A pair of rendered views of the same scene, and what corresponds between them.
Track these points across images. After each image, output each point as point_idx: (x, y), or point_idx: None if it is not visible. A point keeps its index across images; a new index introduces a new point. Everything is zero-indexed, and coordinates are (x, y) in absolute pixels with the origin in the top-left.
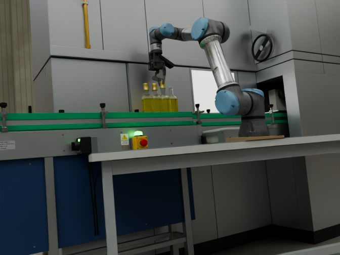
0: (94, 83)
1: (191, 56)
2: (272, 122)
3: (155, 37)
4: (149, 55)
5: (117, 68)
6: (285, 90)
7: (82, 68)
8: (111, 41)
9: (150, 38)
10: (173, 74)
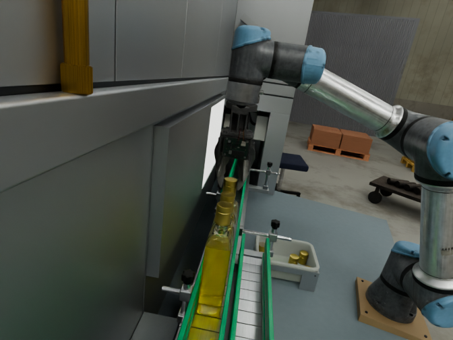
0: (87, 258)
1: (208, 72)
2: (266, 185)
3: (266, 70)
4: (232, 116)
5: (138, 150)
6: (267, 133)
7: (45, 221)
8: (135, 33)
9: (244, 62)
10: (201, 125)
